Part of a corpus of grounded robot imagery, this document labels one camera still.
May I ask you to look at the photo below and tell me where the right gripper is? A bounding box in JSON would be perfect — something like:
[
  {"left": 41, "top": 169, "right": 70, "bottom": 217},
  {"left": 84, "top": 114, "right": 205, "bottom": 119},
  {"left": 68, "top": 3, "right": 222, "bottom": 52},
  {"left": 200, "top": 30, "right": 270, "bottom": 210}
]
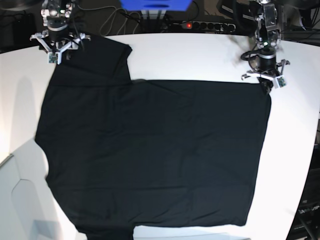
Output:
[{"left": 30, "top": 23, "right": 91, "bottom": 61}]

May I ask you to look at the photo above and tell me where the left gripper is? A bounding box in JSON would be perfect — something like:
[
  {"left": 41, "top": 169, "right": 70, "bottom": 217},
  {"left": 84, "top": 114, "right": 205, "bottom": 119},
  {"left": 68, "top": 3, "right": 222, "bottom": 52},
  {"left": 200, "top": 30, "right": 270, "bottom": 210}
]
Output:
[{"left": 241, "top": 51, "right": 290, "bottom": 95}]

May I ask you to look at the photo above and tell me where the black T-shirt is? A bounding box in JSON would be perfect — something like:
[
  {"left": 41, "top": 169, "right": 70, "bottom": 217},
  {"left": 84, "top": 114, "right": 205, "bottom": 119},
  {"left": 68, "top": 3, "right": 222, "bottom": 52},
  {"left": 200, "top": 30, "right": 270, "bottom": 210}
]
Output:
[{"left": 35, "top": 36, "right": 272, "bottom": 240}]

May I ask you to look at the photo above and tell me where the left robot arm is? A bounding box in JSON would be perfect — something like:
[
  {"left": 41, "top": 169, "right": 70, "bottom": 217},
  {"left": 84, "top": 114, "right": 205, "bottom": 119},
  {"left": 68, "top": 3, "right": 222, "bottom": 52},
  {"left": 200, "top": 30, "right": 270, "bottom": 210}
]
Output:
[{"left": 240, "top": 0, "right": 291, "bottom": 95}]

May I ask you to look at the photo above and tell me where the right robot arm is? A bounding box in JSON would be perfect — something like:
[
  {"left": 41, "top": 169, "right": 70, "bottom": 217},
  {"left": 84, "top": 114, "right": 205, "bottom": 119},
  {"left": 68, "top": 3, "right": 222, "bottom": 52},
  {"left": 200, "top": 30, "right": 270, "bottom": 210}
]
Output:
[{"left": 29, "top": 0, "right": 91, "bottom": 65}]

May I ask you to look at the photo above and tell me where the black power strip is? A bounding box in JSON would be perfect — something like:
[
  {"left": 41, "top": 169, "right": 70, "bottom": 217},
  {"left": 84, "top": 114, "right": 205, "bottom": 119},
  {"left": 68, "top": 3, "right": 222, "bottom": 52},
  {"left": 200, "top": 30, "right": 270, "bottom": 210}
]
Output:
[{"left": 170, "top": 21, "right": 237, "bottom": 34}]

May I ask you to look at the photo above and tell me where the blue box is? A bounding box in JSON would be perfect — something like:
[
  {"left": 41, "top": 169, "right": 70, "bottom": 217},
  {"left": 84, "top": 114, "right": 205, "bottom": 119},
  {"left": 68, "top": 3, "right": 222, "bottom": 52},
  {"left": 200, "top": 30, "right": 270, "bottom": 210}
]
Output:
[{"left": 120, "top": 0, "right": 192, "bottom": 11}]

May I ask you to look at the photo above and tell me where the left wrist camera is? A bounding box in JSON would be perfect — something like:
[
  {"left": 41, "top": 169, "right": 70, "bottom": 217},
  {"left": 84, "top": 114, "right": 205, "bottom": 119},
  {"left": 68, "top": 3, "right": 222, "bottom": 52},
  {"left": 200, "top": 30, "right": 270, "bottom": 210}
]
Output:
[{"left": 273, "top": 75, "right": 287, "bottom": 89}]

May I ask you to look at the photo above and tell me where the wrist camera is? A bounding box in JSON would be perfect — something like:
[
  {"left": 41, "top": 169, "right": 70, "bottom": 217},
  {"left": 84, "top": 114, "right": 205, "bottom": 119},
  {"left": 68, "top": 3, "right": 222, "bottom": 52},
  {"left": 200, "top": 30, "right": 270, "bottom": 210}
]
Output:
[
  {"left": 47, "top": 52, "right": 62, "bottom": 65},
  {"left": 273, "top": 75, "right": 287, "bottom": 89}
]

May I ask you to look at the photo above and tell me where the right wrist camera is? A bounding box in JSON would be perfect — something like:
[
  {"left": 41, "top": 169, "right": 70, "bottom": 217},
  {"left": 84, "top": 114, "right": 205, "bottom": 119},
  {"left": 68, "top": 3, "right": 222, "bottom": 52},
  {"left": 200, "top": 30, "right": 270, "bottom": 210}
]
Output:
[{"left": 47, "top": 52, "right": 62, "bottom": 65}]

